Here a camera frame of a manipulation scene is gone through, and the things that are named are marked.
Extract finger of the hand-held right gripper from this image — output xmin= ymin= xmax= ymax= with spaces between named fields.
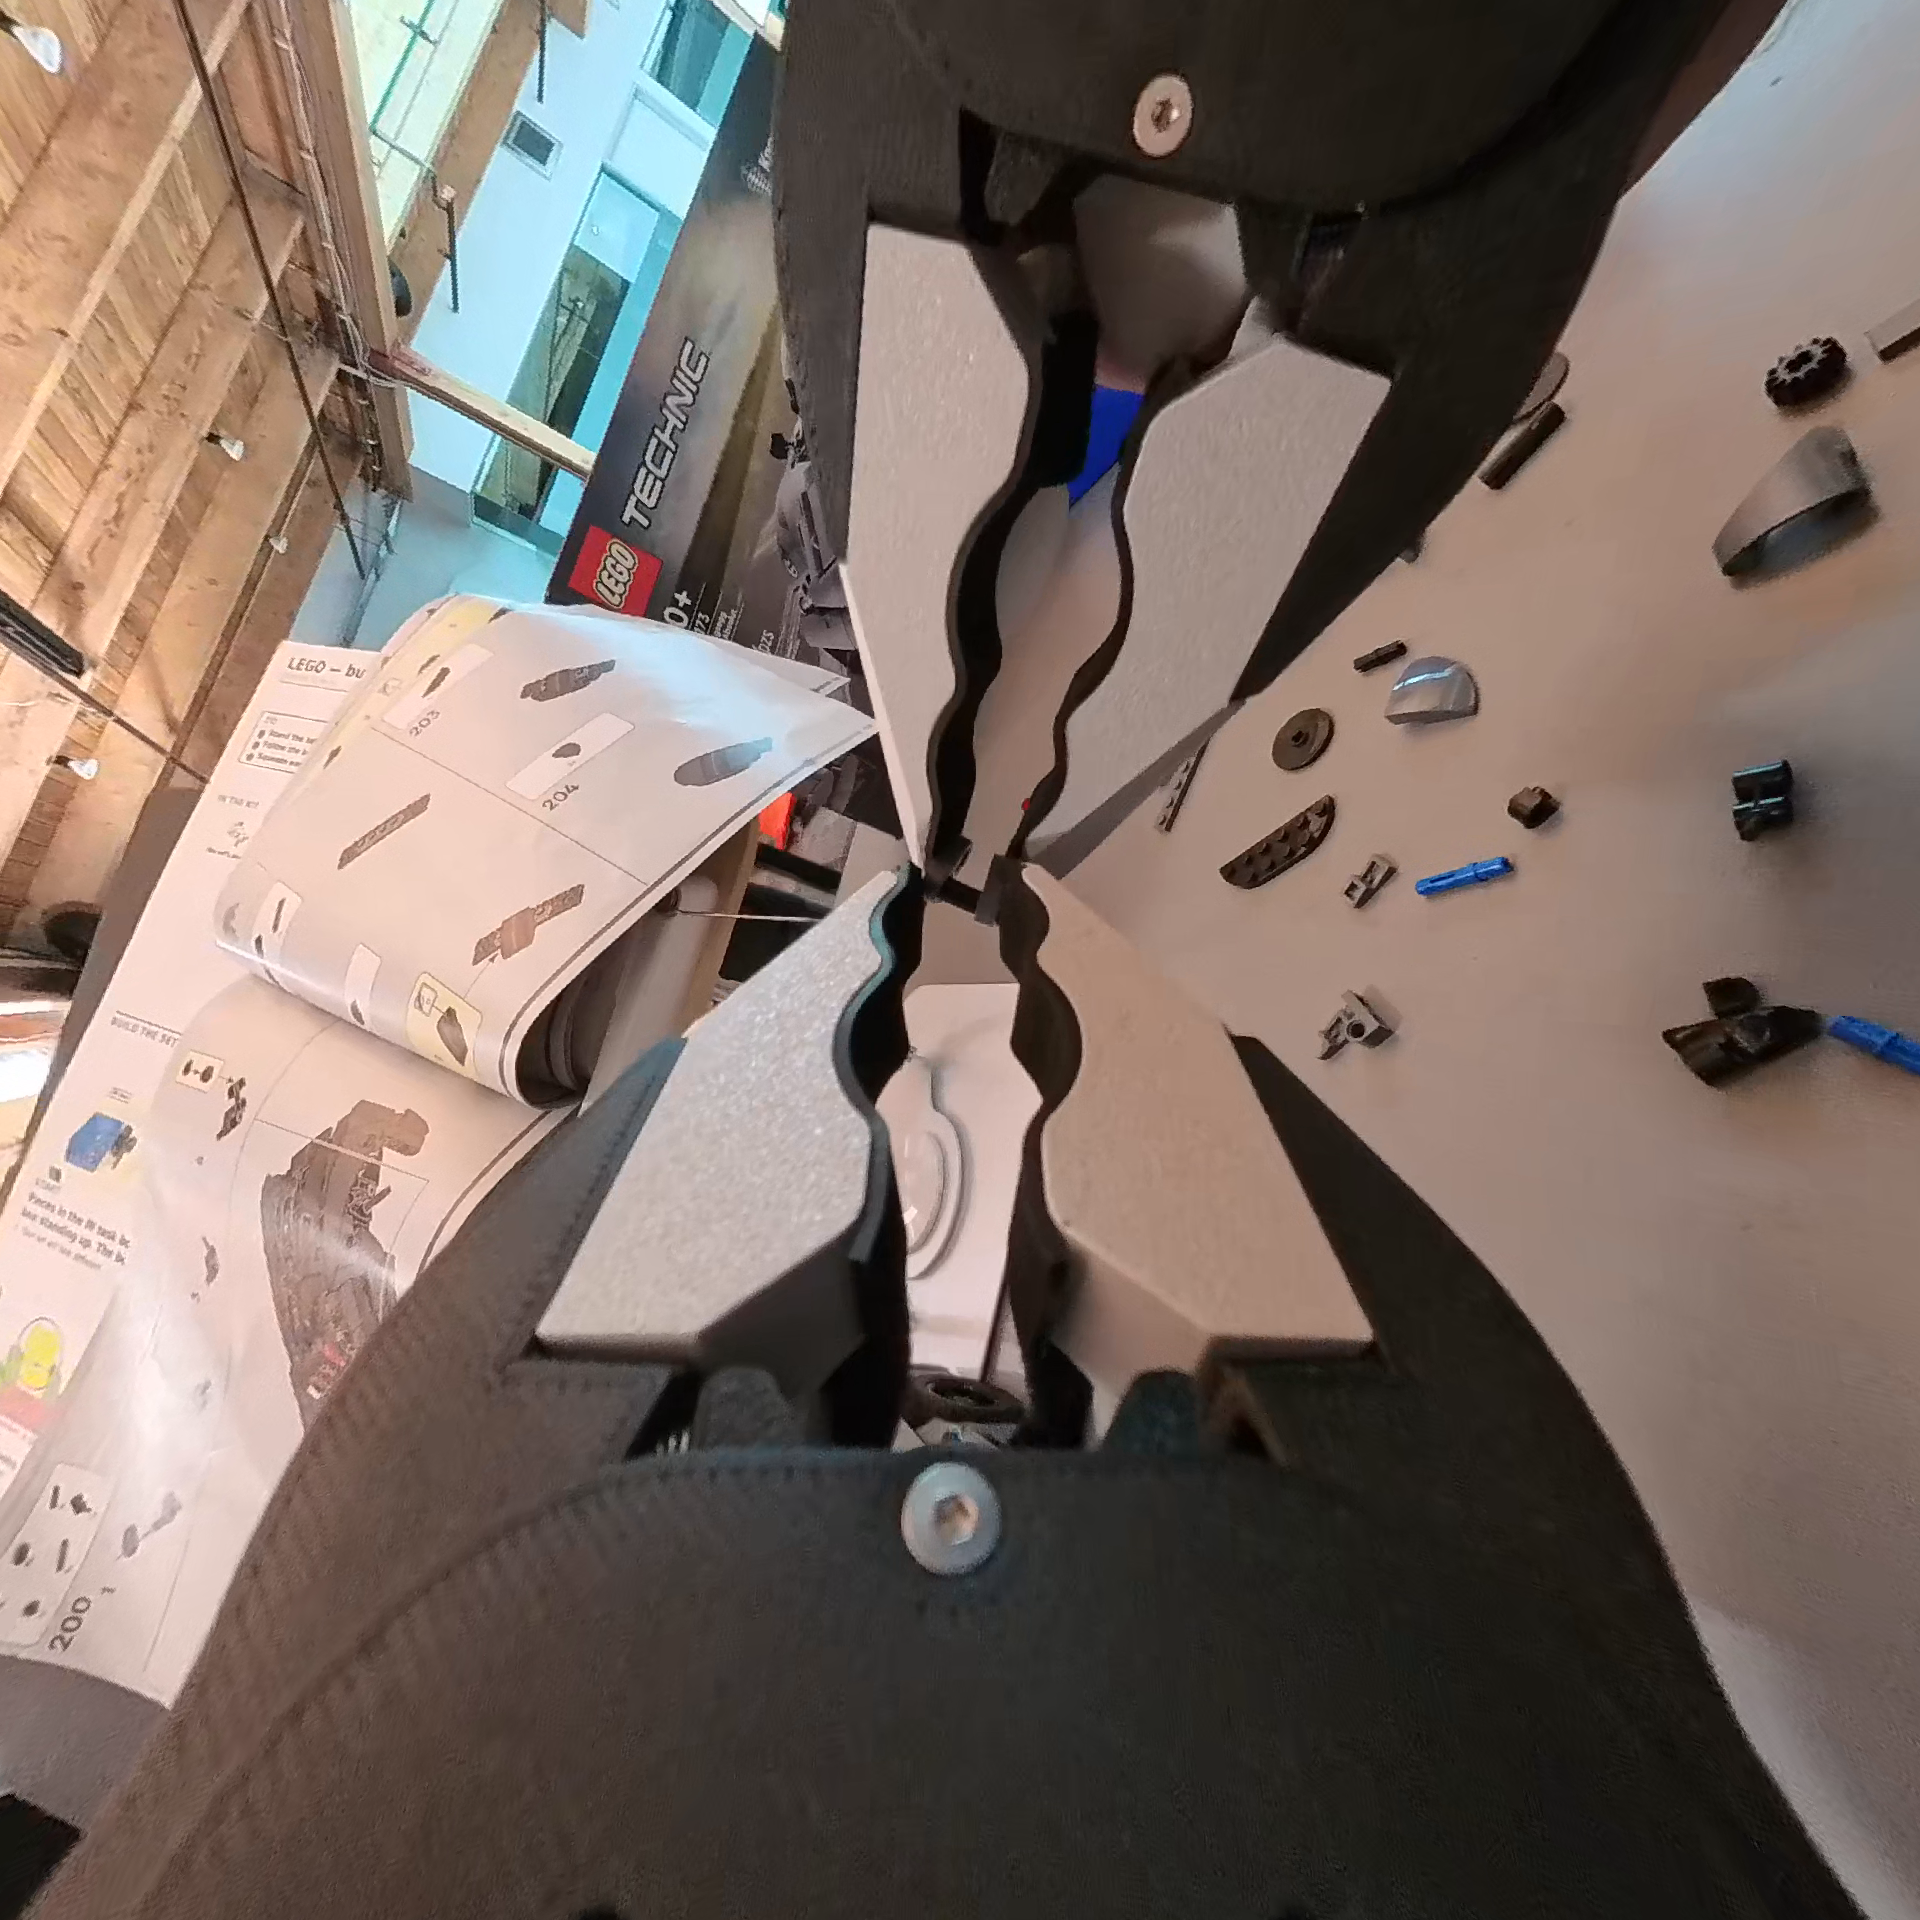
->
xmin=835 ymin=221 xmax=1095 ymax=879
xmin=1023 ymin=329 xmax=1401 ymax=877

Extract black studded lego plate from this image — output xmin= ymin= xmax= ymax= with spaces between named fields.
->
xmin=1216 ymin=793 xmax=1336 ymax=893

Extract lego set box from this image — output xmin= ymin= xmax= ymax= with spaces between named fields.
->
xmin=543 ymin=45 xmax=903 ymax=824

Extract grey lego panel black pins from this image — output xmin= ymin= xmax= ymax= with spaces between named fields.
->
xmin=1712 ymin=424 xmax=1873 ymax=581

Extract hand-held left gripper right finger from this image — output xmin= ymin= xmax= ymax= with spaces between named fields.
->
xmin=997 ymin=862 xmax=1376 ymax=1448

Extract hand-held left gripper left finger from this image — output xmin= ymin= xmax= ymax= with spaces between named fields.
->
xmin=534 ymin=867 xmax=921 ymax=1448

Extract lego instruction book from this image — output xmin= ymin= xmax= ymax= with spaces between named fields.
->
xmin=150 ymin=592 xmax=882 ymax=1711

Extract grey lego wedge shell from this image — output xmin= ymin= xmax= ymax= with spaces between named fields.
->
xmin=1381 ymin=654 xmax=1482 ymax=732

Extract black lego connector with blue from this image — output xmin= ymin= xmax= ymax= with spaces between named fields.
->
xmin=1658 ymin=973 xmax=1825 ymax=1089

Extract blue storage bin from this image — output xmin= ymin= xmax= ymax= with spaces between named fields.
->
xmin=1070 ymin=380 xmax=1151 ymax=508

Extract grey lego sports car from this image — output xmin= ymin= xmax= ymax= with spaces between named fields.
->
xmin=903 ymin=1363 xmax=1033 ymax=1451

